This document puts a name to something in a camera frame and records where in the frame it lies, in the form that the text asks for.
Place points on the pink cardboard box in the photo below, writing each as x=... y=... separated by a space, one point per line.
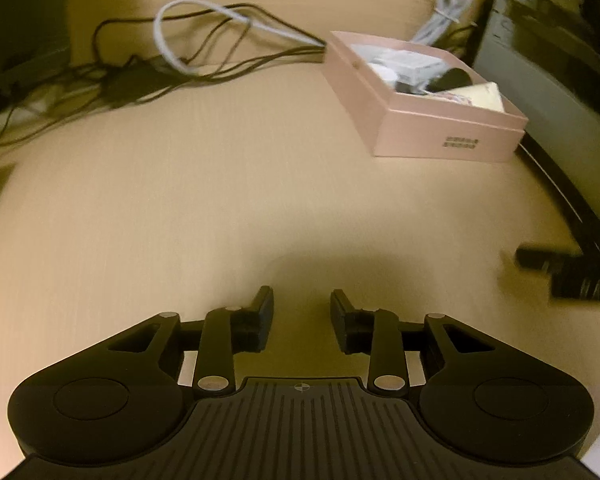
x=430 y=130

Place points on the black pouch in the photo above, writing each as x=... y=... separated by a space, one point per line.
x=452 y=79

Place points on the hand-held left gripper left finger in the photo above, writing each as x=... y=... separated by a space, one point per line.
x=265 y=320

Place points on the black computer case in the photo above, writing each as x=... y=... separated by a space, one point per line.
x=555 y=60

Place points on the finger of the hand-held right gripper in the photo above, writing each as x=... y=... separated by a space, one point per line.
x=545 y=256
x=585 y=285

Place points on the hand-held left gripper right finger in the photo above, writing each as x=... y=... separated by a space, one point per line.
x=339 y=320

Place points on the black power adapter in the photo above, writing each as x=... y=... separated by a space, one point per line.
x=135 y=82

